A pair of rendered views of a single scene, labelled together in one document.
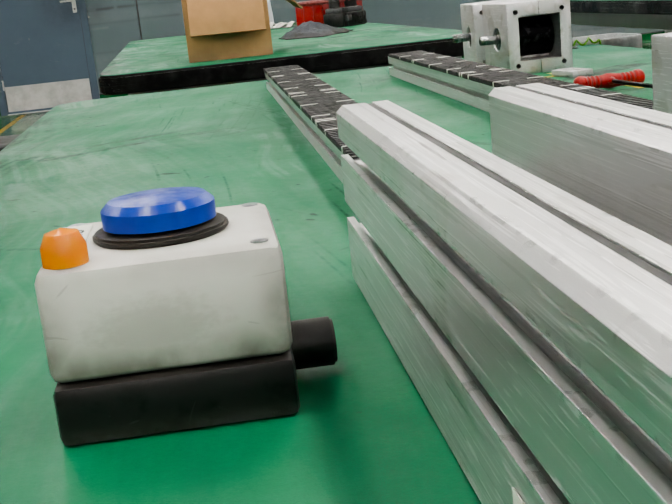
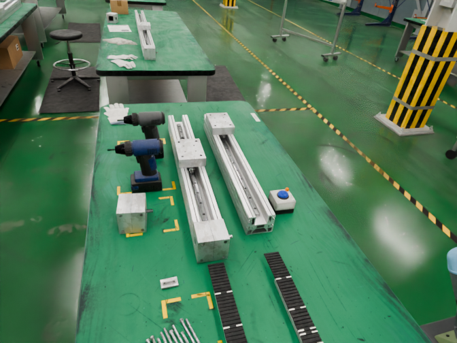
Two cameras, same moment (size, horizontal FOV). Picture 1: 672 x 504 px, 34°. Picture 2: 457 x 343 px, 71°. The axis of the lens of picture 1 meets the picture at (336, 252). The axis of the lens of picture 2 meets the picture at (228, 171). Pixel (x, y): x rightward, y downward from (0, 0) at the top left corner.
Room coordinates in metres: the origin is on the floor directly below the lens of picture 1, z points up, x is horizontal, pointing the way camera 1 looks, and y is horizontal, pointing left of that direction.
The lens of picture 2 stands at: (1.28, -0.36, 1.61)
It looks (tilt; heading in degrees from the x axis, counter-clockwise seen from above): 35 degrees down; 168
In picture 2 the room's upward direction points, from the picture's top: 6 degrees clockwise
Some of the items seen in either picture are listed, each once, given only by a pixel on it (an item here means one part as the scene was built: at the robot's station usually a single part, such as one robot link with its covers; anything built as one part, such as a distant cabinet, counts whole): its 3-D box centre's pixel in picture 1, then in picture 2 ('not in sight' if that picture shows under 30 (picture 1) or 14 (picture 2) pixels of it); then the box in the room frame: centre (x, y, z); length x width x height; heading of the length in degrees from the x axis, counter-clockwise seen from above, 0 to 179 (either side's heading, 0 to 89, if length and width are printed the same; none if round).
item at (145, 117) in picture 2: not in sight; (142, 135); (-0.01, -0.49, 0.89); 0.20 x 0.08 x 0.22; 98
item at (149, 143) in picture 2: not in sight; (137, 165); (0.23, -0.49, 0.89); 0.20 x 0.08 x 0.22; 98
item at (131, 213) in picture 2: not in sight; (136, 212); (0.43, -0.48, 0.83); 0.11 x 0.10 x 0.10; 92
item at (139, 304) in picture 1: (196, 306); (279, 201); (0.38, 0.05, 0.81); 0.10 x 0.08 x 0.06; 96
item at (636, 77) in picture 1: (640, 84); not in sight; (1.13, -0.33, 0.79); 0.16 x 0.08 x 0.02; 11
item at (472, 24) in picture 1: (490, 34); not in sight; (1.64, -0.26, 0.83); 0.11 x 0.10 x 0.10; 93
